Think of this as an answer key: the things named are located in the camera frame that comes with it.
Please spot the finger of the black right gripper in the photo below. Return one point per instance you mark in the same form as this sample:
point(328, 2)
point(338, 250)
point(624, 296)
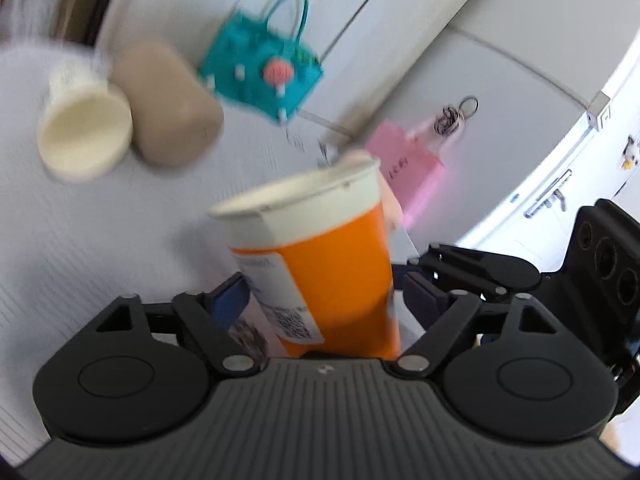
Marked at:
point(466, 334)

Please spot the person's hand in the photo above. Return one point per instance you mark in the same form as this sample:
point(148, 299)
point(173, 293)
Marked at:
point(391, 208)

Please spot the white paper cup green print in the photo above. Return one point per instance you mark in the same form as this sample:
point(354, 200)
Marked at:
point(86, 126)

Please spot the small toy door ornament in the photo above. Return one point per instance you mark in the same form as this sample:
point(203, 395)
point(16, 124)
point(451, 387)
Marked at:
point(631, 156)

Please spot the orange and white paper cup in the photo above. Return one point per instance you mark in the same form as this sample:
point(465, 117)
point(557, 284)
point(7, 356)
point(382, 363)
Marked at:
point(313, 249)

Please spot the white wardrobe cabinet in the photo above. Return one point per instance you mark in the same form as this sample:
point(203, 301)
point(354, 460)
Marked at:
point(333, 62)

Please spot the beige plastic cup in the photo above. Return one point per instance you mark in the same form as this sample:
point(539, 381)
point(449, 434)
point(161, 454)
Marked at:
point(176, 119)

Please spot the teal felt handbag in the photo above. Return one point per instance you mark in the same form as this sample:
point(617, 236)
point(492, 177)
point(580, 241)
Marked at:
point(252, 64)

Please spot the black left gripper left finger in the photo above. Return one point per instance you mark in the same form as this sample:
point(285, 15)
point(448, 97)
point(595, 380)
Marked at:
point(188, 334)

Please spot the white door with handle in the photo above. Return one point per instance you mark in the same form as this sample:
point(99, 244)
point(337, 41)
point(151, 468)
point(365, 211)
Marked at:
point(535, 222)

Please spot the pink paper gift bag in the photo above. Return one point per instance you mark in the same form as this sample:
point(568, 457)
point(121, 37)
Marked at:
point(411, 170)

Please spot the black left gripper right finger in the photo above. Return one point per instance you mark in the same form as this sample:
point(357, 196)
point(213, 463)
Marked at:
point(493, 276)

